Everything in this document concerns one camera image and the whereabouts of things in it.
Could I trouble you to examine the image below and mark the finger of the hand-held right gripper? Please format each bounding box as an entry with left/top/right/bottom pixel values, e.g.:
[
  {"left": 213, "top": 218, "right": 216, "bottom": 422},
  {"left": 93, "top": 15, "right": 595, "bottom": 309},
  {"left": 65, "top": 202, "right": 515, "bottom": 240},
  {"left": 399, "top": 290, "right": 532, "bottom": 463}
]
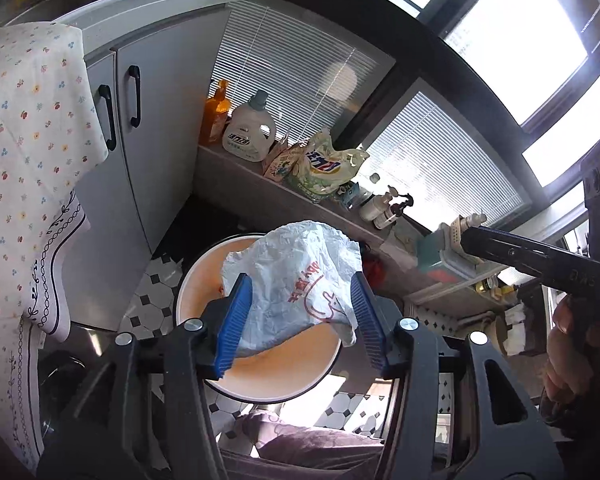
[{"left": 461, "top": 225, "right": 600, "bottom": 291}]

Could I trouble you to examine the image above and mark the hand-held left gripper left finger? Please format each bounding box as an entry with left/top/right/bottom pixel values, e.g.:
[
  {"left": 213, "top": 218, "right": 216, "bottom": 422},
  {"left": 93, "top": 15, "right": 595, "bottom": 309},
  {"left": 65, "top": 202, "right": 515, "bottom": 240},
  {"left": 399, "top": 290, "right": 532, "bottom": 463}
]
[{"left": 37, "top": 272, "right": 255, "bottom": 480}]

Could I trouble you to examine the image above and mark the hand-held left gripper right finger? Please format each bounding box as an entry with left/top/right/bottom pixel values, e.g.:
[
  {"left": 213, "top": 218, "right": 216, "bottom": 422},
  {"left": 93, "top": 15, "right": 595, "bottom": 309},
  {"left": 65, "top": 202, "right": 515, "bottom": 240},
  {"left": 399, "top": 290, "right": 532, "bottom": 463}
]
[{"left": 350, "top": 270, "right": 566, "bottom": 480}]

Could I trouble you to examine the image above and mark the white plastic bag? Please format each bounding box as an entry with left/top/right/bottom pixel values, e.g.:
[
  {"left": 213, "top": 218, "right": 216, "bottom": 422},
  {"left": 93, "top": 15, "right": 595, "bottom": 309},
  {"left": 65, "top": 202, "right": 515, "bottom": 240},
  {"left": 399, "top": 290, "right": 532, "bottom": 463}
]
[{"left": 220, "top": 220, "right": 363, "bottom": 358}]

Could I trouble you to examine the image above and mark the round beige trash bin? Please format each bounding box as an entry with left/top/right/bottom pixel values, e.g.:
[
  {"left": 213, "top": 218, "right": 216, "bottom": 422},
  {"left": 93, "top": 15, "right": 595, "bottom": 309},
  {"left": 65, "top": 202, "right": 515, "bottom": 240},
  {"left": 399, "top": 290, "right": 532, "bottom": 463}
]
[{"left": 172, "top": 232, "right": 343, "bottom": 403}]

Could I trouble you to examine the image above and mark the person's right hand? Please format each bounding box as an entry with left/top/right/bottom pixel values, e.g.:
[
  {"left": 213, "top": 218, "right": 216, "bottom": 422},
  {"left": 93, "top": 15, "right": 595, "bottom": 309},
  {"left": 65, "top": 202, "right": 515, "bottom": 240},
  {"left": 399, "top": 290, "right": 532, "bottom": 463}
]
[{"left": 540, "top": 295, "right": 595, "bottom": 411}]

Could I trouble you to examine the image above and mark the white rag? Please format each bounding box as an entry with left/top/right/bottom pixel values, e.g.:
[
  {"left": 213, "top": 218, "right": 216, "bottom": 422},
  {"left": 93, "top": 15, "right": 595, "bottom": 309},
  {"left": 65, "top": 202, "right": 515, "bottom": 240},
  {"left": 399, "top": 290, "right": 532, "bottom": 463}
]
[{"left": 504, "top": 305, "right": 528, "bottom": 356}]

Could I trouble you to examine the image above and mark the teal box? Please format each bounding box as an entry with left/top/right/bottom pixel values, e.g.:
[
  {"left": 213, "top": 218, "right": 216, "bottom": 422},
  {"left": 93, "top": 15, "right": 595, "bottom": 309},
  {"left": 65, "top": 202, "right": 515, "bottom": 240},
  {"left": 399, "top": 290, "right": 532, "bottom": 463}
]
[{"left": 416, "top": 232, "right": 481, "bottom": 281}]

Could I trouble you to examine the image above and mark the white pump bottle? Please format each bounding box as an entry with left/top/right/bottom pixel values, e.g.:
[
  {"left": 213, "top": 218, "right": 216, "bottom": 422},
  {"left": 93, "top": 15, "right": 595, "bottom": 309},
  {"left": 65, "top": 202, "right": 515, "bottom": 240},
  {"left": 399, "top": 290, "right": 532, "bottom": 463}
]
[
  {"left": 358, "top": 185, "right": 398, "bottom": 221},
  {"left": 375, "top": 194, "right": 413, "bottom": 231}
]

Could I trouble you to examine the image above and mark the window blind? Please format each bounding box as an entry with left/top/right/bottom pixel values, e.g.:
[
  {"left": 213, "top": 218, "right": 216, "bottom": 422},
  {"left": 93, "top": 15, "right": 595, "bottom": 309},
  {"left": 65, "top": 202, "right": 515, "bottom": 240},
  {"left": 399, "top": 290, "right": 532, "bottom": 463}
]
[
  {"left": 209, "top": 0, "right": 396, "bottom": 146},
  {"left": 365, "top": 91, "right": 531, "bottom": 231}
]

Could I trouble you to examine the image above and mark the purple cloth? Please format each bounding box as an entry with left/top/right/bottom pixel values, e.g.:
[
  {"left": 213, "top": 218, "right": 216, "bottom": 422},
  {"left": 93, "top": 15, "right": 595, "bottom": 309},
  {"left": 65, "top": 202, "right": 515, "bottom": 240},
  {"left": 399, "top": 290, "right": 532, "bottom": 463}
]
[{"left": 220, "top": 410, "right": 386, "bottom": 480}]

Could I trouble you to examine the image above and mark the green detergent refill bag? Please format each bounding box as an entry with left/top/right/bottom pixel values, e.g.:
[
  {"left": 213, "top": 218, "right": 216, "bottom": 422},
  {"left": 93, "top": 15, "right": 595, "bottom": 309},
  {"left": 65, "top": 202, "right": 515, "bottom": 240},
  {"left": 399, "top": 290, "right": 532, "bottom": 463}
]
[{"left": 286, "top": 130, "right": 370, "bottom": 203}]

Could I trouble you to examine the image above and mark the small floral packet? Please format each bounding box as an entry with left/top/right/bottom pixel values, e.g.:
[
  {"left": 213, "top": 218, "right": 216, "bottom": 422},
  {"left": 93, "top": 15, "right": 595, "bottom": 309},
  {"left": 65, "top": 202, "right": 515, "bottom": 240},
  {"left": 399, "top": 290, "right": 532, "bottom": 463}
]
[{"left": 262, "top": 136, "right": 306, "bottom": 181}]

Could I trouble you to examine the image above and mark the white detergent jug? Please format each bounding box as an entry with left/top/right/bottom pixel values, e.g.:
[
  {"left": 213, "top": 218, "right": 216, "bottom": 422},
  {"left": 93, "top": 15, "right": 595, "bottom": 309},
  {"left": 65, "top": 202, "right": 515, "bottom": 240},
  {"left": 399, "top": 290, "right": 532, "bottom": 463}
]
[{"left": 222, "top": 90, "right": 275, "bottom": 162}]

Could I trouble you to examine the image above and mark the orange liquid bottle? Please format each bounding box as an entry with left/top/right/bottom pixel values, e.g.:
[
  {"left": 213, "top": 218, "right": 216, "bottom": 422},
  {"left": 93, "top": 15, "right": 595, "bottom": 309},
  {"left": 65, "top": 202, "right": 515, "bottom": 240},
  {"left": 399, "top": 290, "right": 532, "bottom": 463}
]
[{"left": 199, "top": 80, "right": 232, "bottom": 147}]

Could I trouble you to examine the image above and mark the white kitchen cabinet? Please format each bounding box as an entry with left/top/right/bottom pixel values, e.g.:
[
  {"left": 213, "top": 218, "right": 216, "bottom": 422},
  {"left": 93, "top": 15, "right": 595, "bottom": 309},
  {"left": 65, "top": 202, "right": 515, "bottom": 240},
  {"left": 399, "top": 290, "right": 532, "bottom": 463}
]
[{"left": 10, "top": 0, "right": 231, "bottom": 331}]

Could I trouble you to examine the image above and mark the floral print tablecloth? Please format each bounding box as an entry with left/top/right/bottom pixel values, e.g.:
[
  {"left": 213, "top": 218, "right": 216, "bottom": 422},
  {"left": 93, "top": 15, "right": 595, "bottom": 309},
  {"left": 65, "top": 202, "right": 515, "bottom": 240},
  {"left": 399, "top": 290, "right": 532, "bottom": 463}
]
[{"left": 0, "top": 22, "right": 110, "bottom": 476}]

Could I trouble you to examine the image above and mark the black cabinet handle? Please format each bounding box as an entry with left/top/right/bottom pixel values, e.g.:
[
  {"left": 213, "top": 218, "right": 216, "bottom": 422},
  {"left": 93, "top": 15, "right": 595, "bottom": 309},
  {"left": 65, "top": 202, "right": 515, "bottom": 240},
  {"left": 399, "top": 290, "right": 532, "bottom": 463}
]
[
  {"left": 128, "top": 66, "right": 142, "bottom": 127},
  {"left": 98, "top": 85, "right": 117, "bottom": 152}
]

